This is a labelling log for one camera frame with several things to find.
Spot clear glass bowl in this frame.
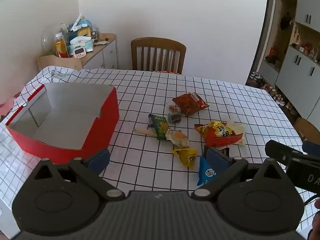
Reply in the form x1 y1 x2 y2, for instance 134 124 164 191
41 22 69 55

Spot black hat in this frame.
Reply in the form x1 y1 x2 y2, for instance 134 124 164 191
280 12 293 30

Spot pink digital timer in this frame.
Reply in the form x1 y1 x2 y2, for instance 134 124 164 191
73 47 88 59

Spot wooden chair back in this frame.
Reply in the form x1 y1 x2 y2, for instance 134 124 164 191
294 117 320 143

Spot white tube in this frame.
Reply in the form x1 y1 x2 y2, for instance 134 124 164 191
70 14 83 32

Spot clear egg yolk pastry packet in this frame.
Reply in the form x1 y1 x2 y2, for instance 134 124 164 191
165 129 190 148

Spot red cardboard box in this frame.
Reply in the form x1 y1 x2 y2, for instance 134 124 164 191
5 82 120 164

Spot beige stick snack packet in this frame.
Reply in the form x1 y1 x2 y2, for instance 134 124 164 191
134 128 157 137

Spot green cracker packet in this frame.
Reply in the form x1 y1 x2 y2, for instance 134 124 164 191
149 115 170 140

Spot row of shoes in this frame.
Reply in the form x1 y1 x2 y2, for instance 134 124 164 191
249 71 298 115

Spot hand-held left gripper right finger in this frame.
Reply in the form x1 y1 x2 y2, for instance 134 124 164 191
192 145 288 200

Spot blue triangular snack packet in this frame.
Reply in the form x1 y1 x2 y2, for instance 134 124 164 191
197 155 217 186

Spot orange juice bottle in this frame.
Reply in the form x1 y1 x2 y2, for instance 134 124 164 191
54 33 70 58

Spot grey wall cabinet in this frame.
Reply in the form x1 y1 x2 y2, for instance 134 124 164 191
246 0 320 123

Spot red shelf ornament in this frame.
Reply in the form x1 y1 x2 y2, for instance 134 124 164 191
265 45 279 64

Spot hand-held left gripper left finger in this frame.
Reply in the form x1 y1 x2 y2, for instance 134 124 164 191
34 148 125 201

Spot yellow and green container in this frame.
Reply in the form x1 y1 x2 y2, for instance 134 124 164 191
69 26 92 40

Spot red and yellow chips bag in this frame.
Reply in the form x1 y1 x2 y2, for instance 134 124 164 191
194 121 244 148

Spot clear glass jar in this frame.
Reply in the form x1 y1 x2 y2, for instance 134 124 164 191
91 25 101 42

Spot wooden slatted chair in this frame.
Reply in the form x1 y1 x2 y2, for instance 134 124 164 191
131 37 187 75

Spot yellow candy bag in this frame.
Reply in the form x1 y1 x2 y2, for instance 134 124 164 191
172 147 199 168

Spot wooden side cabinet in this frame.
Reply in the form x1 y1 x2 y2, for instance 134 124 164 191
36 33 118 70

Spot dark red snack bag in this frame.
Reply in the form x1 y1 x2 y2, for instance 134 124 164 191
172 92 210 117

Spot clear wrapped dark cake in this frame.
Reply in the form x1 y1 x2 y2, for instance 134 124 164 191
168 112 183 124

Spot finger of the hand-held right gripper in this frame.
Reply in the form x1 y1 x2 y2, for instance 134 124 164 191
302 141 320 155
265 140 304 164

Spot soft tissue pack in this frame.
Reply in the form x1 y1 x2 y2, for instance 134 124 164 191
69 36 94 54

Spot cream snack packet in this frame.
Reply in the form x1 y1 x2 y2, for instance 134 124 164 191
225 121 246 147

